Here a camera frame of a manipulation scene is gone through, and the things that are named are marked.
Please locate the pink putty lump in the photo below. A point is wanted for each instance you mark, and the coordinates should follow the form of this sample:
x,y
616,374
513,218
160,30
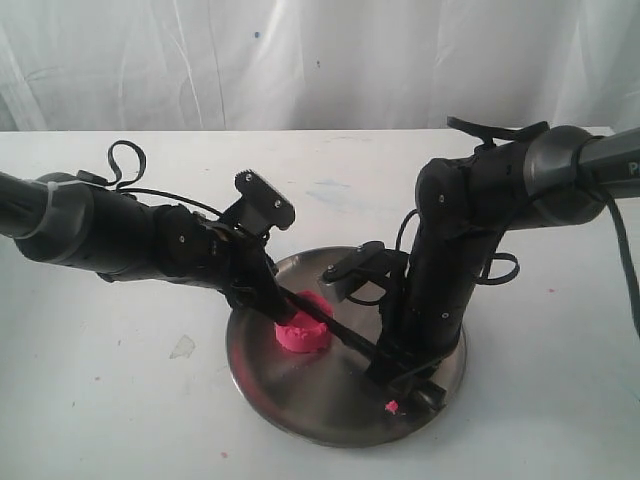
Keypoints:
x,y
303,334

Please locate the pink crumb lower right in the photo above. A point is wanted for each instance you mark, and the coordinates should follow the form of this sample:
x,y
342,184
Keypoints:
x,y
392,407

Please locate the white backdrop curtain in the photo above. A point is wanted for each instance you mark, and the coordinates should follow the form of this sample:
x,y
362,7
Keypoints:
x,y
276,65

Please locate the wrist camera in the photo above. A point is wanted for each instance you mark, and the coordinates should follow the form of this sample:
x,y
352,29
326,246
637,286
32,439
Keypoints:
x,y
368,263
259,208

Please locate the round steel plate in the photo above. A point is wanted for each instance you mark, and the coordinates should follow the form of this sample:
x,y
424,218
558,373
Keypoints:
x,y
325,396

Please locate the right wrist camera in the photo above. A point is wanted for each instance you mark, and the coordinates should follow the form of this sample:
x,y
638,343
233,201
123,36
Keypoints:
x,y
368,263

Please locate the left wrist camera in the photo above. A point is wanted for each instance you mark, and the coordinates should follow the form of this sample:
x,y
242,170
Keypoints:
x,y
259,208

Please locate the black serrated knife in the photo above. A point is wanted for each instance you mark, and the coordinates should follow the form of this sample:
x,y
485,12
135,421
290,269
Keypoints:
x,y
366,348

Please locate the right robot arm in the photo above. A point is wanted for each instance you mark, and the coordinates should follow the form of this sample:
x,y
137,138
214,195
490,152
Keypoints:
x,y
534,177

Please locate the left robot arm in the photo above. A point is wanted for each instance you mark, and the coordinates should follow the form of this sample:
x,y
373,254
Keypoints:
x,y
87,222

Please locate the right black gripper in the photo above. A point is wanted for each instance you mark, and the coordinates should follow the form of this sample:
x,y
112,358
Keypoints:
x,y
421,322

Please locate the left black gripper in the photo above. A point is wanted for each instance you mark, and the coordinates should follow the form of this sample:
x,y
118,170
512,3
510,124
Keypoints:
x,y
213,255

